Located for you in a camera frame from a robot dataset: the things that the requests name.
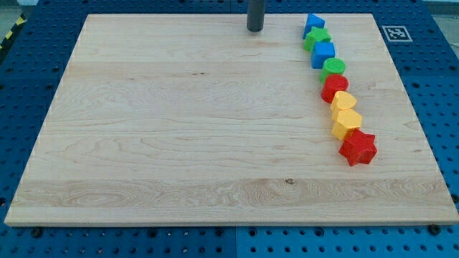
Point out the green star block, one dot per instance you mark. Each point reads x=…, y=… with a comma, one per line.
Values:
x=316, y=34

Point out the red star block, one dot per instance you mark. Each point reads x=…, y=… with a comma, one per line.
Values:
x=359, y=148

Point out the light wooden board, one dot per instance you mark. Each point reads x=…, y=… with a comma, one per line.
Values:
x=190, y=120

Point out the red cylinder block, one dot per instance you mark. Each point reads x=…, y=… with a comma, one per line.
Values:
x=333, y=84

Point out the yellow hexagon block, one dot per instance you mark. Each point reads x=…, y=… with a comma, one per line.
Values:
x=345, y=122

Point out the yellow heart block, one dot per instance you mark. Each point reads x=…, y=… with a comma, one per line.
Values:
x=342, y=100

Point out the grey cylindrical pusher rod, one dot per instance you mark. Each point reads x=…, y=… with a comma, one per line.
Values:
x=255, y=15

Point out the green cylinder block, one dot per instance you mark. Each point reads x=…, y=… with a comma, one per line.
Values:
x=332, y=66

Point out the blue cube block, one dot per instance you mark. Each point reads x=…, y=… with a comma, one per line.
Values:
x=321, y=52

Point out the blue triangle block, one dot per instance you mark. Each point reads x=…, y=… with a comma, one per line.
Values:
x=313, y=21

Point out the white fiducial marker tag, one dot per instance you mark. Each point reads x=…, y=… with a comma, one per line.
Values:
x=396, y=33

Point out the black bolt front left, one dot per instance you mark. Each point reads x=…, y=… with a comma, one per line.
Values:
x=36, y=232

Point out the black bolt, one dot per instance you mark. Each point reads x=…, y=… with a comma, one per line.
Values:
x=36, y=232
x=434, y=229

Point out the black bolt front right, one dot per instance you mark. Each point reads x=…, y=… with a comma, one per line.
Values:
x=434, y=229

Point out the yellow black hazard tape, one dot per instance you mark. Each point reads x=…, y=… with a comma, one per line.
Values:
x=13, y=33

